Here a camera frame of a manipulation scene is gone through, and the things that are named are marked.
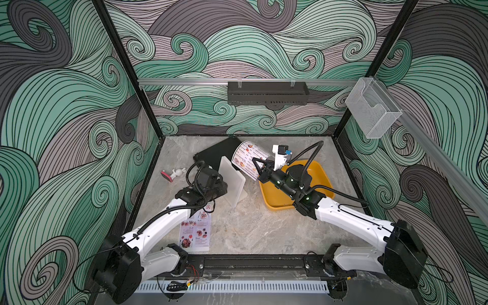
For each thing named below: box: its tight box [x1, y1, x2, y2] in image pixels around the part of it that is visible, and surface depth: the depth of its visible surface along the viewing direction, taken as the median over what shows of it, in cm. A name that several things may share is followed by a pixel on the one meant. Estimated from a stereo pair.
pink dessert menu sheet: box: [179, 202, 213, 253], surface depth 83 cm
